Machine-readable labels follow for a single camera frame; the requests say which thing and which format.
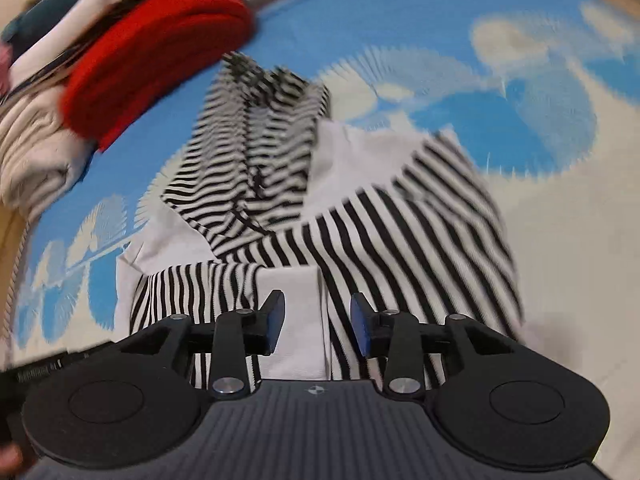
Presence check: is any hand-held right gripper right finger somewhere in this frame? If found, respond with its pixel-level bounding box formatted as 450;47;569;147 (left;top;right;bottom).
350;292;506;401

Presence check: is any dark teal cloth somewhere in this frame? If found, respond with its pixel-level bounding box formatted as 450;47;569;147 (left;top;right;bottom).
0;0;126;46

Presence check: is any beige folded cloth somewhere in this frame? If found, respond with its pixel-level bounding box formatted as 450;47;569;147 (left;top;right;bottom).
0;87;96;221

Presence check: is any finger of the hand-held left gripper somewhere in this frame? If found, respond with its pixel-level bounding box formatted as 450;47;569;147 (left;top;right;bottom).
65;344;113;367

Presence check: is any white garment with dark trim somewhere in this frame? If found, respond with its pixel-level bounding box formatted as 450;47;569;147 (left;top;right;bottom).
7;0;176;93

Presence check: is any blue white patterned blanket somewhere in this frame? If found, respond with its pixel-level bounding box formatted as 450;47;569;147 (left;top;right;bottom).
0;0;640;480

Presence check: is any red folded cloth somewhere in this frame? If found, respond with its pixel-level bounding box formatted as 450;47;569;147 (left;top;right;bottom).
59;0;256;153

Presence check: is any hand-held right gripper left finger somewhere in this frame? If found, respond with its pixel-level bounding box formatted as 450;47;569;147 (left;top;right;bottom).
117;289;287;400

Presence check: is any black white striped garment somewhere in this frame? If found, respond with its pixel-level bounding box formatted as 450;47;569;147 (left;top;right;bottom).
116;52;523;386

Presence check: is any person's left hand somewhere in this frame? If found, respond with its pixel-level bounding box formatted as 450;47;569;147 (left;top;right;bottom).
0;442;24;477

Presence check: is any pink cloth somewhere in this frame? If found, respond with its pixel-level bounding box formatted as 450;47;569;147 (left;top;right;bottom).
0;42;13;96

